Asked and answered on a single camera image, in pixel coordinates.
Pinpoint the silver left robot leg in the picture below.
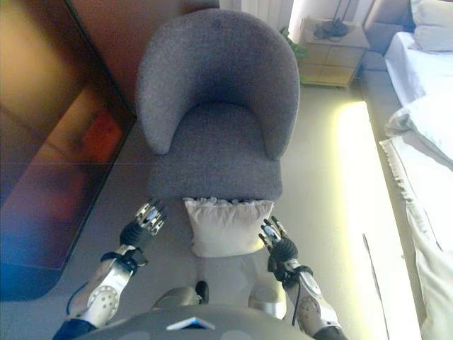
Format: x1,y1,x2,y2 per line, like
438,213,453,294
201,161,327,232
154,280,210,309

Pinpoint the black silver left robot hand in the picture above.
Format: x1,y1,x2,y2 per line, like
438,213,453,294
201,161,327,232
119,198,168,248

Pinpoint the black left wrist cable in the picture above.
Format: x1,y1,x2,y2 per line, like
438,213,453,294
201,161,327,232
67,281,93,316

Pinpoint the white crumpled duvet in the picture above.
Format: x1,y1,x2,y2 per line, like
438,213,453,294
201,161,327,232
384,95,453,167

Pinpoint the light wooden nightstand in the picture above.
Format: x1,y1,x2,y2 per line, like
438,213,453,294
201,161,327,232
299,17,371,89

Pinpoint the white fringed cushion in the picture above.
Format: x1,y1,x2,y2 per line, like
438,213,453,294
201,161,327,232
182,196,276,259

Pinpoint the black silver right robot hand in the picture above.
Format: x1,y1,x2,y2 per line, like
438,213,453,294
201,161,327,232
258,215,300,273

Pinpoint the white bed sheet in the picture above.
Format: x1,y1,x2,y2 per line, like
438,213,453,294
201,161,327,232
384,30,453,107

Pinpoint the green houseplant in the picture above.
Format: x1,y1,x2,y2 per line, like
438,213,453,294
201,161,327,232
278,27,307,61

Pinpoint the silver right robot leg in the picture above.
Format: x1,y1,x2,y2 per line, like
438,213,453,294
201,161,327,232
247,285,287,319

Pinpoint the grey robot torso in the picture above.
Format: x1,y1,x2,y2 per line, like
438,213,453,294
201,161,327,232
76,306,302,340

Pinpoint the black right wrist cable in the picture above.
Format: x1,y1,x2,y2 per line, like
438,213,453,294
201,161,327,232
290,279,305,327

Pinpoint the grey fabric armchair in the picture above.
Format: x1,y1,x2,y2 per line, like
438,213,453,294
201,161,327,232
135,8,302,206

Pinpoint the white pillow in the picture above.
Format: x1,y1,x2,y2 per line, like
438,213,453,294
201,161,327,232
410,0,453,54

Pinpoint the black floor-style lamp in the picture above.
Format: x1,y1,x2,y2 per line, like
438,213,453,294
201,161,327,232
314,0,351,38

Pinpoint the silver robot leg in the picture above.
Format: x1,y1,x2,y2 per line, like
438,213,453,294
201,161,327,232
247,285,287,319
154,280,210,309

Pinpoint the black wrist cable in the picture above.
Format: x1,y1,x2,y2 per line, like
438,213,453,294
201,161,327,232
67,281,93,316
290,279,305,327

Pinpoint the beige upholstered sofa bed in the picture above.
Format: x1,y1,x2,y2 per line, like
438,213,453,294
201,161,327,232
360,0,453,340

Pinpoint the white radiator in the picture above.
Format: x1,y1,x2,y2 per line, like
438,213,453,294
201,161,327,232
241,0,294,35

